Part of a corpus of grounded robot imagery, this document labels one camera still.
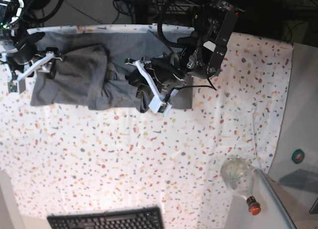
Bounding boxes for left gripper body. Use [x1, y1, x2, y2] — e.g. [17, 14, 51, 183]
[142, 53, 187, 90]

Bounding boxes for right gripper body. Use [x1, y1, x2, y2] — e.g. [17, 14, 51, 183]
[6, 32, 45, 65]

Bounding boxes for grey t-shirt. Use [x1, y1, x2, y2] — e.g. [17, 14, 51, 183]
[29, 29, 194, 113]

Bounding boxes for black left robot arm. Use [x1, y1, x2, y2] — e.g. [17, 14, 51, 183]
[125, 0, 246, 91]

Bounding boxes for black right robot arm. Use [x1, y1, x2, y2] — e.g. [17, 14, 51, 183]
[0, 0, 64, 81]

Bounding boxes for terrazzo patterned tablecloth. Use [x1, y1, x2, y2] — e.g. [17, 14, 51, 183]
[0, 33, 294, 229]

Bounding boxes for clear glass bottle red cap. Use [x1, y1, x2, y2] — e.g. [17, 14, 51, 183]
[220, 155, 261, 216]

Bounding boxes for black computer keyboard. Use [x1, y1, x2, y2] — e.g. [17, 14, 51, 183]
[47, 207, 164, 229]

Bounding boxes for green tape roll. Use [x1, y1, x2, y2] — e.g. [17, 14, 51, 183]
[291, 149, 305, 164]

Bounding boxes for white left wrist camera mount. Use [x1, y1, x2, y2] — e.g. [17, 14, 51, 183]
[125, 58, 174, 116]

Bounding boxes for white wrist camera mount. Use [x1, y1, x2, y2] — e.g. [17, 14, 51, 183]
[0, 47, 64, 94]
[125, 58, 174, 116]

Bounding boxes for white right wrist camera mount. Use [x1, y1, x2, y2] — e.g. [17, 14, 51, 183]
[0, 47, 64, 94]

